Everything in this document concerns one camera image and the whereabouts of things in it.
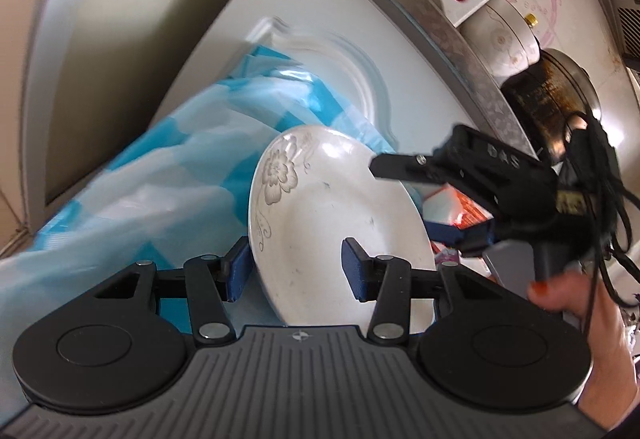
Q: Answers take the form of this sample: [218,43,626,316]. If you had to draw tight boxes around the white floral plate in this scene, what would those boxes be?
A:
[248,126,435,329]

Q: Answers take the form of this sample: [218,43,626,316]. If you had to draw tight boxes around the right hand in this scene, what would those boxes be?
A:
[527,271,639,430]

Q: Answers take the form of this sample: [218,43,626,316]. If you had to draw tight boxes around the orange white package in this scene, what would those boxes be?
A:
[422,185,492,229]

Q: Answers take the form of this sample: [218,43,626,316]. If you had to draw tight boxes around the steel countertop edge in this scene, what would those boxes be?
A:
[372,0,535,156]

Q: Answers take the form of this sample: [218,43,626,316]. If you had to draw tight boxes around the blue checkered tablecloth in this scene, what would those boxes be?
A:
[1,47,390,419]

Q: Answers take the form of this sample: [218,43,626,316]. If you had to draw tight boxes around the dark metal stockpot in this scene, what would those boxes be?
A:
[500,49,601,166]

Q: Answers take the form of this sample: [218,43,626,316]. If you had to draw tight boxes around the white floral ceramic bowl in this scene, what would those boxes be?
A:
[459,0,540,79]

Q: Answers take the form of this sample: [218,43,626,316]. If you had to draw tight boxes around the refrigerator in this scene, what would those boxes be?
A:
[21,0,228,228]

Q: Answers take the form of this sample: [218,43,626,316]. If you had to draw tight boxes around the black cable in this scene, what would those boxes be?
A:
[562,110,639,335]

